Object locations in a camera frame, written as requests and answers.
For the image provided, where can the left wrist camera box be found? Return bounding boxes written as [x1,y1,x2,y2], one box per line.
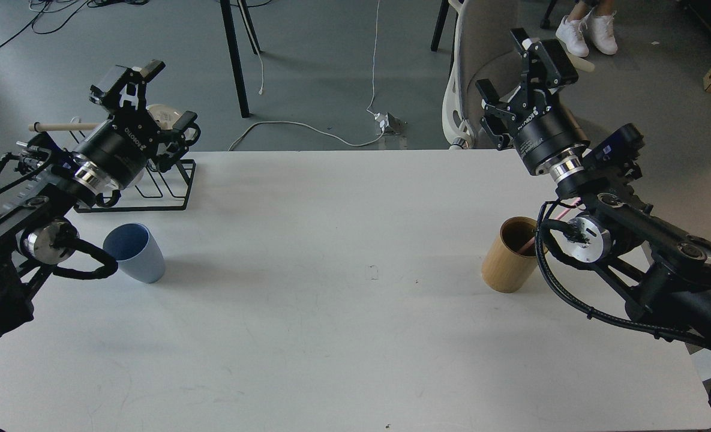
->
[15,132,62,175]

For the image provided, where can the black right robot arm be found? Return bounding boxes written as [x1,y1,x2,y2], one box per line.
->
[476,28,711,350]

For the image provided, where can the bamboo cylinder holder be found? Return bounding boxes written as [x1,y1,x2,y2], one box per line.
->
[481,216,539,293]

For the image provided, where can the white power adapter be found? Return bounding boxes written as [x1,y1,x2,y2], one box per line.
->
[374,112,406,136]

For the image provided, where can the black wire mug rack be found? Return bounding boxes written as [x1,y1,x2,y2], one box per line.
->
[29,119,197,213]

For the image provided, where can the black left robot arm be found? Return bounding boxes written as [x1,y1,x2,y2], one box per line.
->
[0,59,200,337]

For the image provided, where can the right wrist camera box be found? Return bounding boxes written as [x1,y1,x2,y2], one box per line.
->
[583,123,645,180]

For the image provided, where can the white power cable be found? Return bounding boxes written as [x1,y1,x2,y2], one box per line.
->
[228,0,386,151]

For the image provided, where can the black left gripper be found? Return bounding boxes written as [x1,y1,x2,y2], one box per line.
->
[72,59,201,194]

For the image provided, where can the white sneaker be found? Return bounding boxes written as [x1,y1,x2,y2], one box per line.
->
[585,10,619,55]
[556,16,589,58]

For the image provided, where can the black floor cables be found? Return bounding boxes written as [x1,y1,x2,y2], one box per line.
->
[0,0,152,73]

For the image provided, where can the white mug upper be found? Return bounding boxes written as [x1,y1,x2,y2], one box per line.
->
[146,104,184,130]

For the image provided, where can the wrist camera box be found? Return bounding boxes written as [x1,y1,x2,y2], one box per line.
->
[15,132,62,175]
[583,123,645,180]

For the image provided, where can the white sneaker right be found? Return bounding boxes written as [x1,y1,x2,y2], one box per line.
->
[585,10,619,55]

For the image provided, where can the blue plastic cup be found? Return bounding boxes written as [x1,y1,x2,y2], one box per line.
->
[102,223,166,284]

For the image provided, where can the grey office chair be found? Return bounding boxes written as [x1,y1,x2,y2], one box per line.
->
[441,1,523,149]

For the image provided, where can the white sneaker left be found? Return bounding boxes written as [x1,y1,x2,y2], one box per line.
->
[556,16,589,58]

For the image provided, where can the black table leg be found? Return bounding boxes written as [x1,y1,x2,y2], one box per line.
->
[218,1,262,118]

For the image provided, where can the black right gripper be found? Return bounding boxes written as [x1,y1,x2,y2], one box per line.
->
[475,28,589,176]

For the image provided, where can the pink chopstick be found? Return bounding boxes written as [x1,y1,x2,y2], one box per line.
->
[517,198,581,254]

